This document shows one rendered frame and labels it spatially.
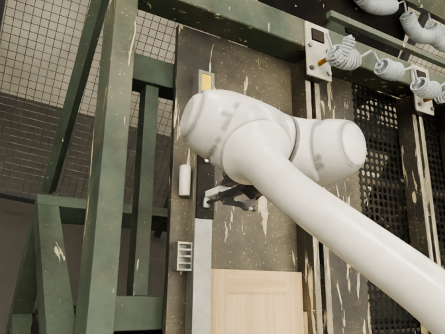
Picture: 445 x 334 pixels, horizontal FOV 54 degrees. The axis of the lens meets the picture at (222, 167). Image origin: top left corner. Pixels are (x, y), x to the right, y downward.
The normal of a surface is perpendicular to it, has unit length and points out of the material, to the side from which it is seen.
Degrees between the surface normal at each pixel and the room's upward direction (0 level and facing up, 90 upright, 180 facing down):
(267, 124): 57
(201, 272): 50
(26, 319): 0
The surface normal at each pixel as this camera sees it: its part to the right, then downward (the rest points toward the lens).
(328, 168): -0.25, 0.62
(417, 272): -0.12, -0.50
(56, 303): 0.33, -0.88
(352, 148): 0.47, -0.11
